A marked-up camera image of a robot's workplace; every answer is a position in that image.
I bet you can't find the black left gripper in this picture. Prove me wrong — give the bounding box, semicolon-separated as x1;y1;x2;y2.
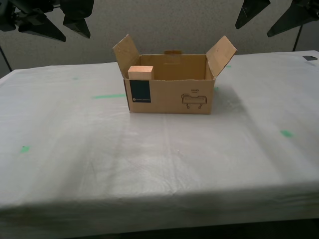
0;0;95;42

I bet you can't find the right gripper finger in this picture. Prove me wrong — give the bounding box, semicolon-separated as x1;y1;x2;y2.
235;0;271;29
267;0;319;38

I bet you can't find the light wooden block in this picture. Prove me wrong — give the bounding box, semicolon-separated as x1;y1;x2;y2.
128;65;155;81

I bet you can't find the brown cardboard box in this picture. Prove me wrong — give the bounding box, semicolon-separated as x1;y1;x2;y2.
112;34;237;115

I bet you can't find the thin black pole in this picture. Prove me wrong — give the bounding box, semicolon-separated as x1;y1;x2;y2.
293;24;304;52
0;46;12;72

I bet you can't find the long green tape strip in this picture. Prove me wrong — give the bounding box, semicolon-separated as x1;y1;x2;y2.
91;94;127;99

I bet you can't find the white plastic table cover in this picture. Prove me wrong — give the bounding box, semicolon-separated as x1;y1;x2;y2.
0;49;319;236

